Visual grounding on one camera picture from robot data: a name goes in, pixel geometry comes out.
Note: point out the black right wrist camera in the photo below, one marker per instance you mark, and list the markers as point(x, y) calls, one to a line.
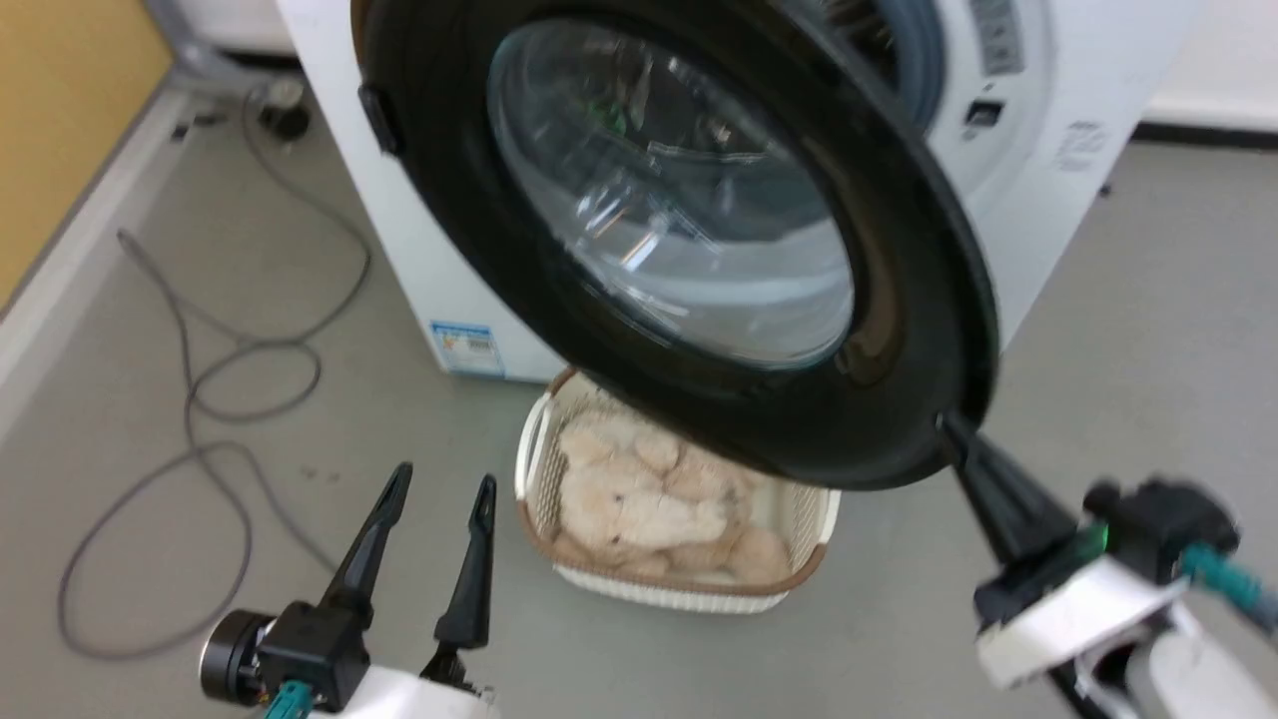
point(1163, 524)

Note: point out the black wall plug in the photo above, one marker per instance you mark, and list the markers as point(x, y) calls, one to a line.
point(286, 120)

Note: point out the white laundry basket brown rim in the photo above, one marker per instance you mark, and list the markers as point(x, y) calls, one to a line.
point(679, 595)

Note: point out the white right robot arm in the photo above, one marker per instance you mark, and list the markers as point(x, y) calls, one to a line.
point(1198, 669)

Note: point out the black round washer door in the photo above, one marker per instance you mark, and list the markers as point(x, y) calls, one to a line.
point(899, 300)

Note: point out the blue energy label sticker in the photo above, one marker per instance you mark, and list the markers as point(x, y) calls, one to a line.
point(467, 348)

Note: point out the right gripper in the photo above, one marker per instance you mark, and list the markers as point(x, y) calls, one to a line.
point(1078, 619)

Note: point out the grey warning label sticker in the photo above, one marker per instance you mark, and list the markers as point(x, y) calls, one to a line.
point(998, 35)

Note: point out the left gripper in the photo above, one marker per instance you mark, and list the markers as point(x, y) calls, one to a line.
point(419, 697)

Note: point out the white front-load washing machine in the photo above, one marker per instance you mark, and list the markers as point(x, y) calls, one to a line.
point(419, 230)

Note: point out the beige plush teddy bear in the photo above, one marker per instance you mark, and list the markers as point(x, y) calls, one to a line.
point(639, 509)

